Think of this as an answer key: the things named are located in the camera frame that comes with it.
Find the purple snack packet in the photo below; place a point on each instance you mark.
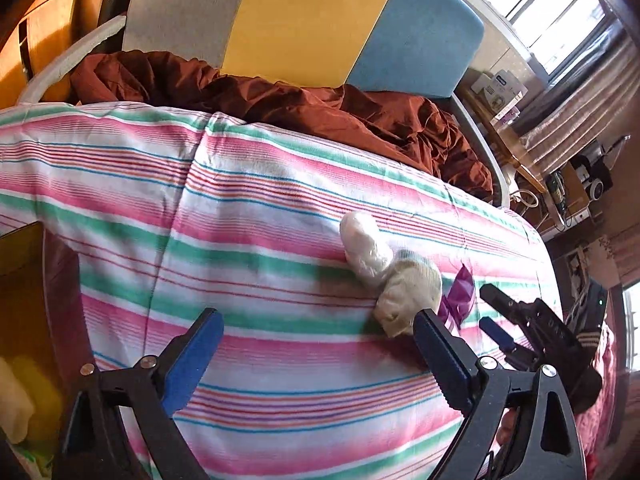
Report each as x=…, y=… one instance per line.
x=462, y=290

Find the white carton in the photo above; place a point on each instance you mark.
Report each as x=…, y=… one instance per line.
x=500, y=89

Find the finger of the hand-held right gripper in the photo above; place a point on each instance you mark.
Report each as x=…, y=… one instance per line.
x=500, y=300
x=497, y=334

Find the wooden wardrobe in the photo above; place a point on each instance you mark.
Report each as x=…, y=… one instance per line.
x=45, y=15

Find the window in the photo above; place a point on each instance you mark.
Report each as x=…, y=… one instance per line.
x=540, y=5

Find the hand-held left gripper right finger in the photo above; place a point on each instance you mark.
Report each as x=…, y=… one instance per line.
x=442, y=355

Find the cream sock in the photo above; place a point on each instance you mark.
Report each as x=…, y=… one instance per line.
x=405, y=295

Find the striped bed sheet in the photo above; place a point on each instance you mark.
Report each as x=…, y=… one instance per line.
x=250, y=210

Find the grey yellow blue headboard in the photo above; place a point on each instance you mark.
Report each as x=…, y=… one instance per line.
x=300, y=20

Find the person's right forearm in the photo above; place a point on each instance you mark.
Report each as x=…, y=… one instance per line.
x=585, y=360

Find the red-brown blanket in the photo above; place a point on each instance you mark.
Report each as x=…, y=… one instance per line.
x=350, y=115

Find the striped curtain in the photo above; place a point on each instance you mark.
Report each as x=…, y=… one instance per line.
x=590, y=105

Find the black speaker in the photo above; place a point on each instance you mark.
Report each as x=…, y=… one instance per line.
x=592, y=177

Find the pink patterned cloth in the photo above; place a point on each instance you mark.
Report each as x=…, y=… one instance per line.
x=607, y=410

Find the wooden bedside table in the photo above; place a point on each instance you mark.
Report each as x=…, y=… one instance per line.
x=520, y=160

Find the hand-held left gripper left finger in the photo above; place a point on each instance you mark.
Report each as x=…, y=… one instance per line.
x=192, y=360

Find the white bed frame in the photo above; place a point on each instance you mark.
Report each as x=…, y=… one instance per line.
x=111, y=22

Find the maroon box with yellow inside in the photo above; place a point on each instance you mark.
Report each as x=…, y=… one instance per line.
x=25, y=310

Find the white sock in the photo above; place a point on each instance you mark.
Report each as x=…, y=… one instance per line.
x=362, y=245

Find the small purple carton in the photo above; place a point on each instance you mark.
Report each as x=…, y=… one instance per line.
x=506, y=115

